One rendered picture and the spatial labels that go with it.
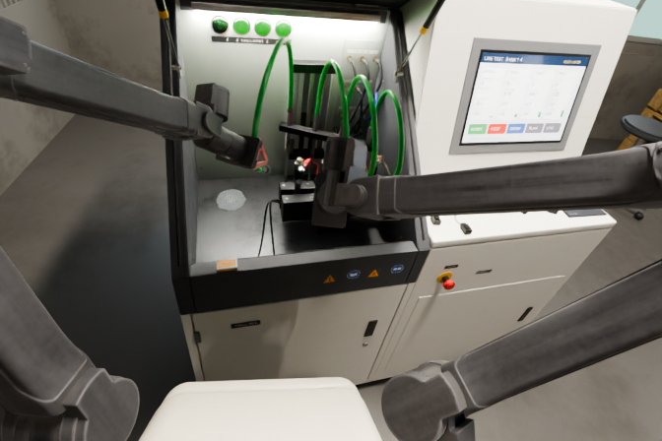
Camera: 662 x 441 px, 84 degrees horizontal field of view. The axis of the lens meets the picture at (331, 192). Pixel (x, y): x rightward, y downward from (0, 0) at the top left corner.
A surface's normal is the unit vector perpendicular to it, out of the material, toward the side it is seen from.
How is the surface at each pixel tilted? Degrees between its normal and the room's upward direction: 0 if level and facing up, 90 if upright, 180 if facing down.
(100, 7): 90
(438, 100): 76
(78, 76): 72
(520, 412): 0
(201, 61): 90
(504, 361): 58
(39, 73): 81
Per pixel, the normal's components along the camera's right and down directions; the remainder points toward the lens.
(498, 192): -0.64, -0.12
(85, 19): 0.09, 0.65
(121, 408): 0.98, -0.04
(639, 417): 0.13, -0.76
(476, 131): 0.26, 0.44
